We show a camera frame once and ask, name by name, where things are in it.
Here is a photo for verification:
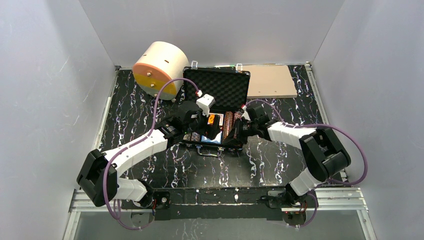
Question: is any cream cylinder with orange face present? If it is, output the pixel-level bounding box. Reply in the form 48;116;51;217
132;41;189;96

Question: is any red playing card deck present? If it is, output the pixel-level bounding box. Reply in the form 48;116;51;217
209;113;225;127

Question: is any orange black chip stack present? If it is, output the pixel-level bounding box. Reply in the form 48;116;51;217
223;111;234;139

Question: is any yellow big blind button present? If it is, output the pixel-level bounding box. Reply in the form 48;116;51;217
207;114;215;125

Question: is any blue playing card deck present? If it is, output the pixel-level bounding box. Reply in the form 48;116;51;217
200;134;222;144

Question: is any black poker set case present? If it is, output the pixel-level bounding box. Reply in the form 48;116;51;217
182;61;251;157

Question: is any red white chip stack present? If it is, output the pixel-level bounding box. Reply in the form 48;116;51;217
233;111;243;122

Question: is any dark green chip stack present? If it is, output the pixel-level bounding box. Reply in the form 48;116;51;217
183;133;192;141

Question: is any tan flat board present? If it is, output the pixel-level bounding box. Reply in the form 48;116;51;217
242;64;298;99

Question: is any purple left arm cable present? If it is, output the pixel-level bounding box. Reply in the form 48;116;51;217
101;78;200;231

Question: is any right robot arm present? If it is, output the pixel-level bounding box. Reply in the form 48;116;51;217
222;107;351;204

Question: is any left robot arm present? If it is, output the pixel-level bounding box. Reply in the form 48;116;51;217
76;94;220;207

